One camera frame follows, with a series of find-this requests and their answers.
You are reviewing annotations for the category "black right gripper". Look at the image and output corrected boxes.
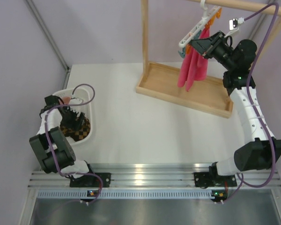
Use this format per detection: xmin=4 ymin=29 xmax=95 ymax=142
xmin=189 ymin=31 xmax=236 ymax=71

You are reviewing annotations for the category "orange clothes clip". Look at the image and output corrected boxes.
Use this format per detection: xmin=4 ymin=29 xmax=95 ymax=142
xmin=185 ymin=44 xmax=192 ymax=55

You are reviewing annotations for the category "white plastic clip hanger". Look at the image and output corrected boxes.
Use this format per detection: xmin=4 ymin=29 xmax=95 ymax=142
xmin=178 ymin=0 xmax=222 ymax=48

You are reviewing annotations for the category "magenta pink cloth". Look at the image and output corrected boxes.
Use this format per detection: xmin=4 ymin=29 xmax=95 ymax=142
xmin=177 ymin=27 xmax=211 ymax=92

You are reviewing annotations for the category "brown yellow argyle sock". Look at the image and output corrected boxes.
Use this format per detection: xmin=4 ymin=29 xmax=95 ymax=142
xmin=60 ymin=118 xmax=91 ymax=142

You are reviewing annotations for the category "teal clothes clip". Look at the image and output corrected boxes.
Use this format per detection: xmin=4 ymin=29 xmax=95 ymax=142
xmin=178 ymin=48 xmax=185 ymax=59

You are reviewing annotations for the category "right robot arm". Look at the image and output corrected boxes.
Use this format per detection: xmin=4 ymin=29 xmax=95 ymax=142
xmin=190 ymin=31 xmax=281 ymax=186

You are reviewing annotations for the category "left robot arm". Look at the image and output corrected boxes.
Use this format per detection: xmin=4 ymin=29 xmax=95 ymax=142
xmin=29 ymin=95 xmax=96 ymax=186

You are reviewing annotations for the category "white perforated plastic basket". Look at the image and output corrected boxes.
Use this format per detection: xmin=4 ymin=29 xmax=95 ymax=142
xmin=53 ymin=86 xmax=94 ymax=146

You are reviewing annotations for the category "pink sock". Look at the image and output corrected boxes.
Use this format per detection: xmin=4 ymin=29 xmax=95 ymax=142
xmin=62 ymin=97 xmax=71 ymax=105

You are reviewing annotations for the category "wooden drying rack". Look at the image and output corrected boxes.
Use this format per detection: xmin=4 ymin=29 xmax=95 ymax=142
xmin=136 ymin=0 xmax=281 ymax=118

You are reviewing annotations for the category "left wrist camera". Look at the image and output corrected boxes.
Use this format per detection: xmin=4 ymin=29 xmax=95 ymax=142
xmin=69 ymin=97 xmax=84 ymax=112

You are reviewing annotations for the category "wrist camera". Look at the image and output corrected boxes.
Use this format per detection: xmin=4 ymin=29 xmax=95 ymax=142
xmin=227 ymin=17 xmax=244 ymax=36
xmin=69 ymin=97 xmax=84 ymax=112

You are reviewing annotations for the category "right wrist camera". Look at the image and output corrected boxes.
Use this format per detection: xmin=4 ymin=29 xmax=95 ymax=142
xmin=227 ymin=17 xmax=244 ymax=36

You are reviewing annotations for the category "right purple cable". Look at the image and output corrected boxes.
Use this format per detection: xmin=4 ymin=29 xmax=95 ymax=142
xmin=221 ymin=2 xmax=280 ymax=204

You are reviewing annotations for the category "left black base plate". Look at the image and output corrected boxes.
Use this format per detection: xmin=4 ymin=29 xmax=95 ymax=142
xmin=67 ymin=172 xmax=111 ymax=188

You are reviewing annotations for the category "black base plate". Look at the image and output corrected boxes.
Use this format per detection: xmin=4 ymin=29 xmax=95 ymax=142
xmin=67 ymin=172 xmax=111 ymax=188
xmin=193 ymin=172 xmax=237 ymax=189

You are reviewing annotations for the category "aluminium mounting rail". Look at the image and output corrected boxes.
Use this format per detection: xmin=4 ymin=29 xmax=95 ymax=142
xmin=28 ymin=164 xmax=281 ymax=189

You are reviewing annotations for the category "grey slotted cable duct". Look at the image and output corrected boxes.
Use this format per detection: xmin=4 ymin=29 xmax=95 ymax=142
xmin=37 ymin=189 xmax=227 ymax=199

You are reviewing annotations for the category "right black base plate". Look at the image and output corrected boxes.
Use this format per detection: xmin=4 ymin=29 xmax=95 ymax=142
xmin=193 ymin=172 xmax=237 ymax=189

